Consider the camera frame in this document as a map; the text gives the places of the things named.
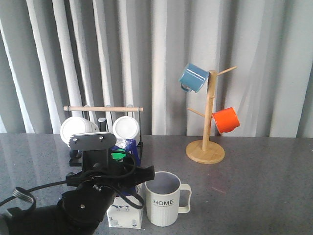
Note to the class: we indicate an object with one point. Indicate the orange enamel mug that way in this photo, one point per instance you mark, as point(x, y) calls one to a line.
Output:
point(226, 120)

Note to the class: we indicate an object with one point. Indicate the blue enamel mug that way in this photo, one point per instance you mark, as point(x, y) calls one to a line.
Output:
point(193, 78)

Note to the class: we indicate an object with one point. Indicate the grey pleated curtain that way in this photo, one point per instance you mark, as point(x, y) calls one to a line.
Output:
point(131, 53)

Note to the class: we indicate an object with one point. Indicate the cream HOME mug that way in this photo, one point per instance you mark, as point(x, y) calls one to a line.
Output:
point(163, 197)

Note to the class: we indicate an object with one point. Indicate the large white hanging mug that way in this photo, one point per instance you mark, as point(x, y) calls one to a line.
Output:
point(76, 125)

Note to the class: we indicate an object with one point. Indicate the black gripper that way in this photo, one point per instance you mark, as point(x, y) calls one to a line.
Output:
point(83, 209)

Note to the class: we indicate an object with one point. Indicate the black wire mug rack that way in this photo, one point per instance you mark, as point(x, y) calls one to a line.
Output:
point(103, 122)

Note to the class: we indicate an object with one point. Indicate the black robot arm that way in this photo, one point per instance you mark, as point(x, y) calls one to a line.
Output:
point(32, 221)

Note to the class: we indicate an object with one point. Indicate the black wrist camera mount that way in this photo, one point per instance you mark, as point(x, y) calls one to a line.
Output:
point(95, 149)

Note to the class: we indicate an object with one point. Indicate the small white ribbed mug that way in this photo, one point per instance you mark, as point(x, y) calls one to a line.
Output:
point(126, 127)

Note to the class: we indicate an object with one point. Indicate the wooden mug tree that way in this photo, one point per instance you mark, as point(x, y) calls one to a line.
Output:
point(205, 151)

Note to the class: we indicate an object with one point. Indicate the blue white milk carton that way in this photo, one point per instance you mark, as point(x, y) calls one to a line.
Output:
point(120, 214)

